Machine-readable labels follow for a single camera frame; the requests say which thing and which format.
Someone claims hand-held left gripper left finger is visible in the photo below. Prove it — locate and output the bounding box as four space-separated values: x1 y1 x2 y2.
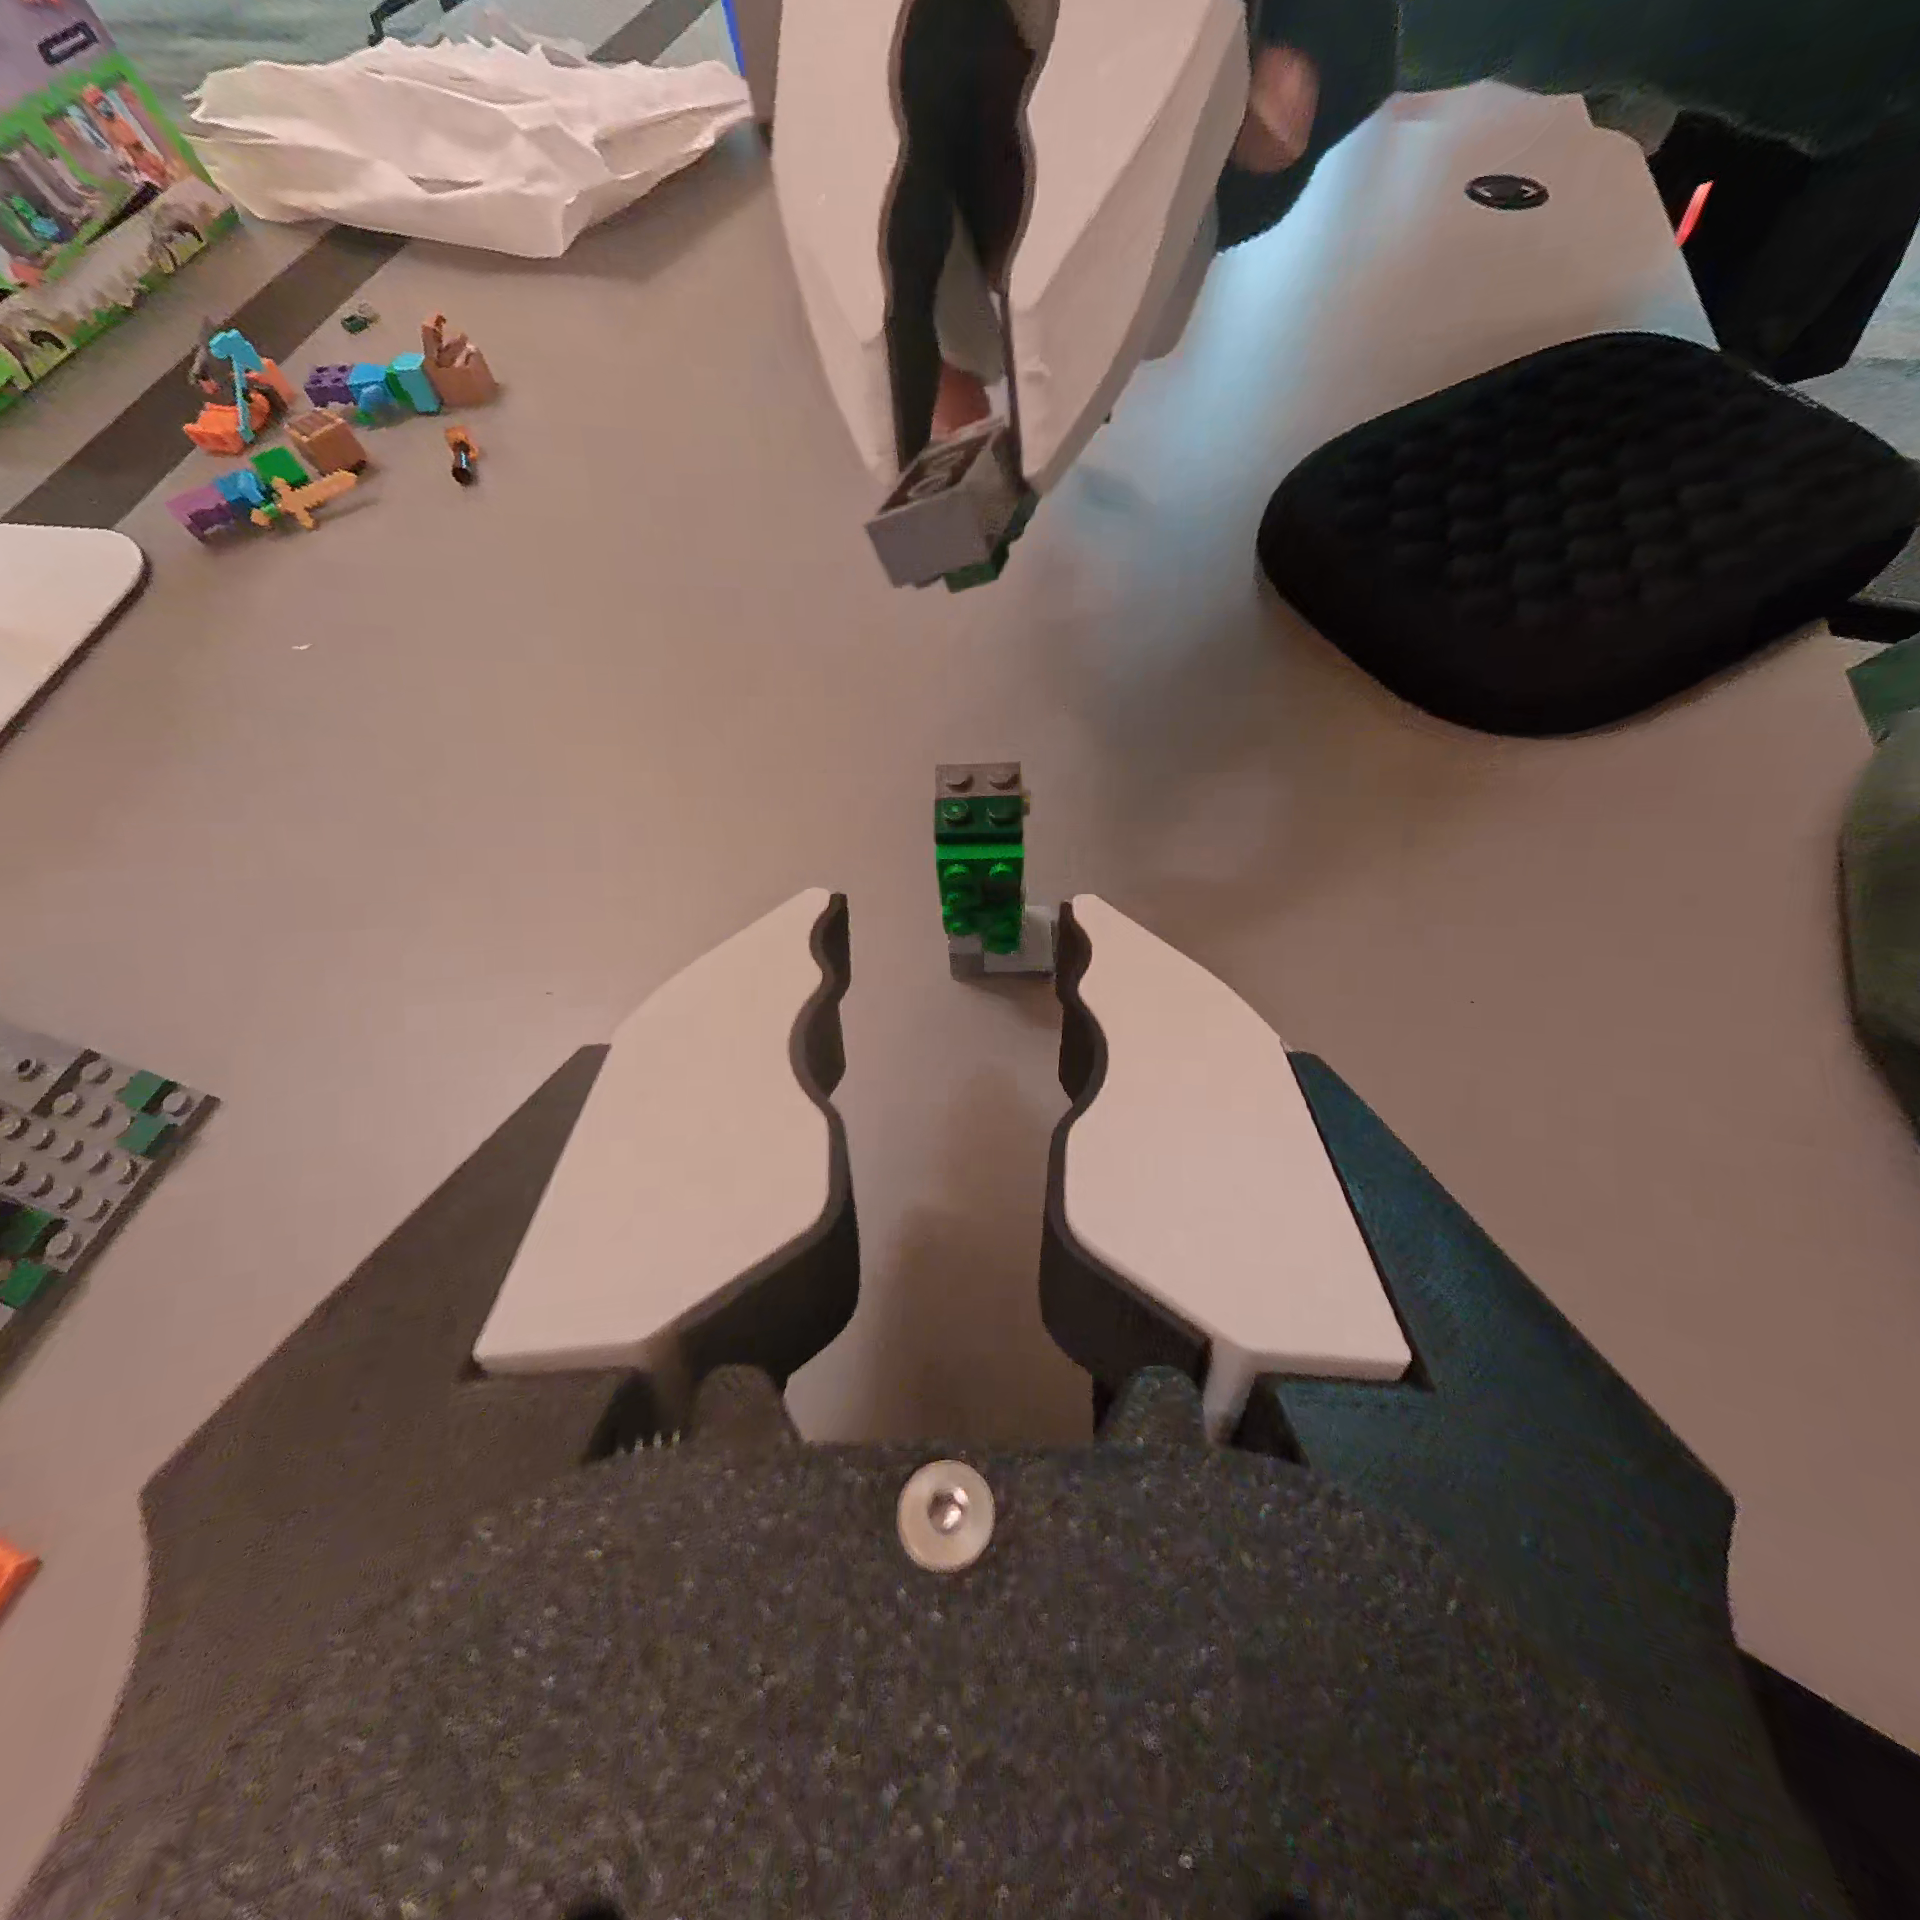
471 890 864 1384

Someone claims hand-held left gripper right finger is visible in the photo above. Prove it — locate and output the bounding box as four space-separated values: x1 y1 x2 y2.
1042 891 1412 1387

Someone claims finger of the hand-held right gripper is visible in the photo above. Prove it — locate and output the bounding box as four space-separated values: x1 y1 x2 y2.
1004 0 1249 501
772 0 961 483

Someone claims small grey green brick assembly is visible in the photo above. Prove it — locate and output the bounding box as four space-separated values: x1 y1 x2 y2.
864 421 1038 592

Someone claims grey white brick column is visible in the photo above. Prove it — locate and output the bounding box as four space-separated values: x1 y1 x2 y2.
930 760 1057 984

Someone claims person's right hand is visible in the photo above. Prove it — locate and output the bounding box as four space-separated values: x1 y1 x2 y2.
1233 45 1326 177

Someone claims white crumpled bag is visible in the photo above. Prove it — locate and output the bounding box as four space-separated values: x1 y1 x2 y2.
186 32 751 260

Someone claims pile of colourful brick figures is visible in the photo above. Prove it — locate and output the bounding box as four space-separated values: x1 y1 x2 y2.
167 315 502 543

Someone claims grey green brick tower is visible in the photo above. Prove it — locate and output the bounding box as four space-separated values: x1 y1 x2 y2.
0 1023 216 1368

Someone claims green toy box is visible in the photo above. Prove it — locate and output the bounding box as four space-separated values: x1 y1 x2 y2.
0 0 242 415

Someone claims white lamp base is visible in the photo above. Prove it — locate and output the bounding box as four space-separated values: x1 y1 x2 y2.
0 527 146 737

